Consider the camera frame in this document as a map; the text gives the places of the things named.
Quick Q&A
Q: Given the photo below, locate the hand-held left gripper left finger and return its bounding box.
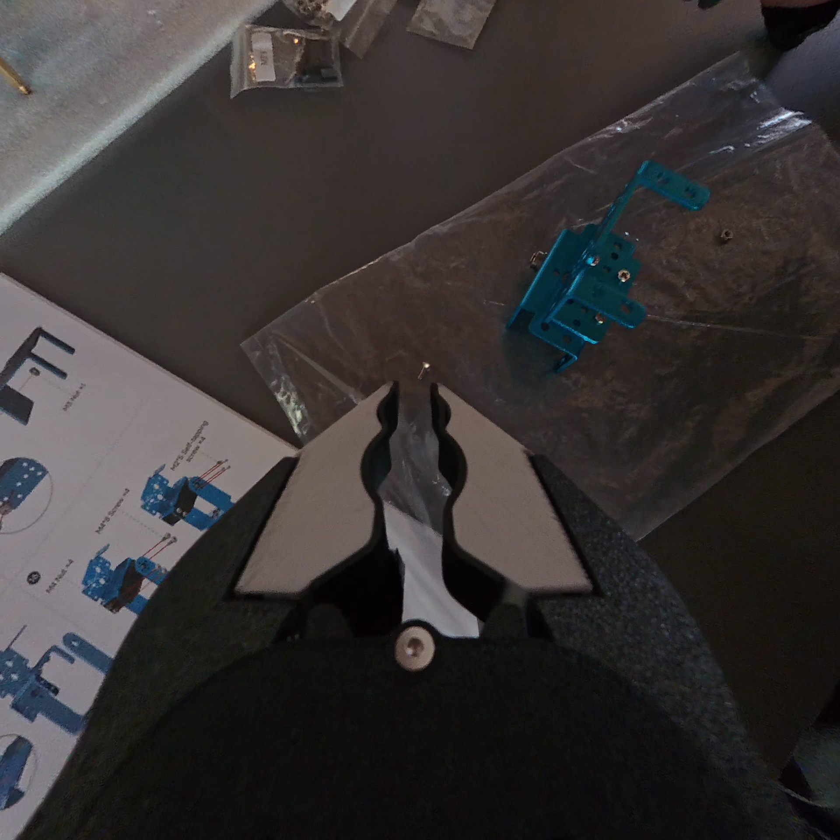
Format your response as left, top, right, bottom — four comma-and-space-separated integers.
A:
233, 382, 401, 598

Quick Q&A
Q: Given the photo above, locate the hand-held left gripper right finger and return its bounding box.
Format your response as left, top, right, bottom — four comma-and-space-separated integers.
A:
430, 382, 595, 597

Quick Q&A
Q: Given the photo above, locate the blue metal bracket assembly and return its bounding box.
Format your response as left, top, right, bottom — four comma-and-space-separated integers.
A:
507, 161, 711, 375

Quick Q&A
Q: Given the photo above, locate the clear plastic bag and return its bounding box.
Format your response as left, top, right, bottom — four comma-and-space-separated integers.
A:
239, 52, 840, 540

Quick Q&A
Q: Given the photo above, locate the open instruction manual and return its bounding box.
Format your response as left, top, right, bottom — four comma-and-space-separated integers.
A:
0, 272, 301, 840

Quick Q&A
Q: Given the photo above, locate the pile of small screw bags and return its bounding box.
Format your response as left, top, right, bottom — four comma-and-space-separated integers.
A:
230, 0, 497, 101

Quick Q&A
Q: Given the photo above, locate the white foam sheet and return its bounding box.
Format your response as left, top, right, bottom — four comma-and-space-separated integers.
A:
0, 0, 277, 231

